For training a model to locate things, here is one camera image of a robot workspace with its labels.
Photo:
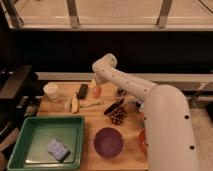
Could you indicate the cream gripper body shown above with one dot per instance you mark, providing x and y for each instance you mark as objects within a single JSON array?
[{"x": 92, "y": 83}]

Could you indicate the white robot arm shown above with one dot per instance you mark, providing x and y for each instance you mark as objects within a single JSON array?
[{"x": 170, "y": 139}]

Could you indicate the purple bowl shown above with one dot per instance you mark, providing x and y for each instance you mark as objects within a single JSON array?
[{"x": 108, "y": 142}]

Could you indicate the red bowl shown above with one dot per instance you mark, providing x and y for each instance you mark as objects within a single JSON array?
[{"x": 142, "y": 142}]

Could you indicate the black rectangular block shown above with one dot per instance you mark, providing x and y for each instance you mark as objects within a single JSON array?
[{"x": 82, "y": 91}]

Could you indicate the yellow banana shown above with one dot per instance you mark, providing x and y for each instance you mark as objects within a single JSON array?
[{"x": 72, "y": 104}]

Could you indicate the bunch of dark grapes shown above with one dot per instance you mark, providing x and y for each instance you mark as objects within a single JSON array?
[{"x": 118, "y": 115}]

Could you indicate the white cup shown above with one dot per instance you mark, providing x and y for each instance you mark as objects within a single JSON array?
[{"x": 51, "y": 91}]

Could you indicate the blue grey cloth toy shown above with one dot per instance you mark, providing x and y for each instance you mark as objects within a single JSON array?
[{"x": 138, "y": 104}]

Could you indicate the wooden board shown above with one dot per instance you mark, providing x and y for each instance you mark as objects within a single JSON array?
[{"x": 131, "y": 157}]

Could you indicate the blue sponge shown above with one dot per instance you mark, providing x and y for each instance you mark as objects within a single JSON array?
[{"x": 57, "y": 150}]

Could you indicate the black chair at left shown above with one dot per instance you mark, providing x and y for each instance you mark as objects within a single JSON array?
[{"x": 14, "y": 84}]

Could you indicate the green plastic tray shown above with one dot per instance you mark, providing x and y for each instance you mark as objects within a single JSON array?
[{"x": 30, "y": 151}]

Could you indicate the black handled brush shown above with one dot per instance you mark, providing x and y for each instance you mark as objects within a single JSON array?
[{"x": 121, "y": 93}]

